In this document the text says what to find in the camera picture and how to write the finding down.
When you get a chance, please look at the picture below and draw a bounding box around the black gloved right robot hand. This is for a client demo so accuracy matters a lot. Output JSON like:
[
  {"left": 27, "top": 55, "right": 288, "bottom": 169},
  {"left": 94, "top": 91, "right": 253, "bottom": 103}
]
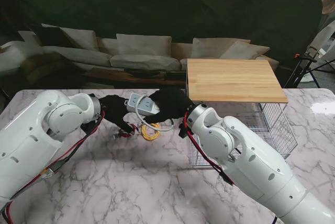
[{"left": 145, "top": 89, "right": 193, "bottom": 128}]

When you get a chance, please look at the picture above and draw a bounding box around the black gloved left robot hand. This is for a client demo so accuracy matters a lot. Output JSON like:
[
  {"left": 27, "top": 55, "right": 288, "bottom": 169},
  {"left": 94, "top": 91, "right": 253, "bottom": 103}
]
[{"left": 98, "top": 94, "right": 137, "bottom": 133}]

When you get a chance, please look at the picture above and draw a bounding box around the white power strip with cord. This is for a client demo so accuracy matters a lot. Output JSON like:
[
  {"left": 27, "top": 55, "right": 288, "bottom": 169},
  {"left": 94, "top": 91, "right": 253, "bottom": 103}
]
[{"left": 123, "top": 93, "right": 175, "bottom": 132}]

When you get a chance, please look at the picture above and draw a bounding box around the dark wooden coffee table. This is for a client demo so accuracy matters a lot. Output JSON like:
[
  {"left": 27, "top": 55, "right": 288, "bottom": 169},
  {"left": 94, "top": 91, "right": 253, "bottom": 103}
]
[{"left": 83, "top": 67, "right": 187, "bottom": 87}]

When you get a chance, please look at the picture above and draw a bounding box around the beige sofa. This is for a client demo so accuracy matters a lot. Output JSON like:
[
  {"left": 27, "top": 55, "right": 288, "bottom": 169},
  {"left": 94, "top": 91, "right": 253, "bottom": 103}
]
[{"left": 0, "top": 24, "right": 280, "bottom": 78}]

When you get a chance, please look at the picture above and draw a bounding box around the beige sofa pillow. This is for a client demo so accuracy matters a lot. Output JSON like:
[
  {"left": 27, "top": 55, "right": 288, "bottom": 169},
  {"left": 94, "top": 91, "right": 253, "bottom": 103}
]
[
  {"left": 192, "top": 37, "right": 251, "bottom": 59},
  {"left": 221, "top": 41, "right": 271, "bottom": 60},
  {"left": 59, "top": 27, "right": 99, "bottom": 51},
  {"left": 116, "top": 33, "right": 173, "bottom": 57}
]

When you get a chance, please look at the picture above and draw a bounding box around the dark sofa pillow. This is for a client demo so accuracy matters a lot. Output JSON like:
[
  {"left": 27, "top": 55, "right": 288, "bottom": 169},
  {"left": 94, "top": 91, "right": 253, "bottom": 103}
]
[{"left": 28, "top": 25, "right": 75, "bottom": 48}]

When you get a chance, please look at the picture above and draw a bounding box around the black tripod stand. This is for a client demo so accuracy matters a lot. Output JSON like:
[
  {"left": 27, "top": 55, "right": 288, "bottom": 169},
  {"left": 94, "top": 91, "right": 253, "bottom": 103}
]
[{"left": 284, "top": 52, "right": 335, "bottom": 88}]

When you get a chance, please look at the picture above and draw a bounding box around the white draped cover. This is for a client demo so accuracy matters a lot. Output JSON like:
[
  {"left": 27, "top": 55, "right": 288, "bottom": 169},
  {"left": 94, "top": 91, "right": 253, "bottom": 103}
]
[{"left": 305, "top": 0, "right": 335, "bottom": 61}]

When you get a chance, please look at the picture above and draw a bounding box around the red black coiled cable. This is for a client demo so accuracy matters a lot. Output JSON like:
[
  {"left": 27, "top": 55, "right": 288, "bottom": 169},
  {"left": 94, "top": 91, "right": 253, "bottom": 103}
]
[{"left": 114, "top": 124, "right": 139, "bottom": 140}]

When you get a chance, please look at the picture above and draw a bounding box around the yellow coiled network cable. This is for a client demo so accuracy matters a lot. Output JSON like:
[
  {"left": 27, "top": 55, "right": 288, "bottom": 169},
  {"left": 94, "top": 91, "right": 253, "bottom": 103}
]
[{"left": 141, "top": 123, "right": 161, "bottom": 142}]

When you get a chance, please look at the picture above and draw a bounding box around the left arm red black cable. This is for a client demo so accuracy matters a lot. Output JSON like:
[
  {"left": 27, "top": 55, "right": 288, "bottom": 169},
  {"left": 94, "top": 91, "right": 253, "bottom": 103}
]
[{"left": 41, "top": 111, "right": 105, "bottom": 180}]

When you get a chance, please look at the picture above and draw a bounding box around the arm red black cable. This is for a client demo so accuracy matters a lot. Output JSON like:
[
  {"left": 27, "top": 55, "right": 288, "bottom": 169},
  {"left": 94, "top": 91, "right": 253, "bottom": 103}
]
[
  {"left": 41, "top": 111, "right": 105, "bottom": 180},
  {"left": 183, "top": 113, "right": 235, "bottom": 185}
]

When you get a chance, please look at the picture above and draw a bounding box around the right arm red black cable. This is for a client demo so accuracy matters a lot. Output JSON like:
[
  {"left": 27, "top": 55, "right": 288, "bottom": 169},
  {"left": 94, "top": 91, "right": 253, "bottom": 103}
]
[{"left": 183, "top": 113, "right": 235, "bottom": 185}]

